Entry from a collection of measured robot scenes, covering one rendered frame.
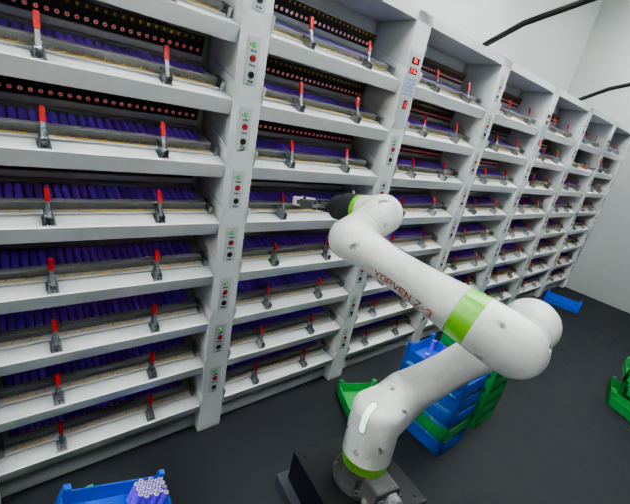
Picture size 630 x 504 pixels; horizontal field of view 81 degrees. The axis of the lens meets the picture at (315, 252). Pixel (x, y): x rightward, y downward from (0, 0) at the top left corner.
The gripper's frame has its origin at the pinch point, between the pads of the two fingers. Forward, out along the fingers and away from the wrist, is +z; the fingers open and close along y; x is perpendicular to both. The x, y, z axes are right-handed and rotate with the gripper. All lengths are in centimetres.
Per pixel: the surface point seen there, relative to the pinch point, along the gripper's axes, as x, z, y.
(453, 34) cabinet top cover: 69, -4, 69
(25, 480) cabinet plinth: -91, 30, -80
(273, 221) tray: -8.3, 10.6, -4.7
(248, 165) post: 10.5, 7.1, -17.5
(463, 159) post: 22, 9, 115
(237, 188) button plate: 3.1, 7.8, -20.7
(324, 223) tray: -9.9, 11.4, 20.3
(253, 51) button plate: 41.9, 1.0, -20.6
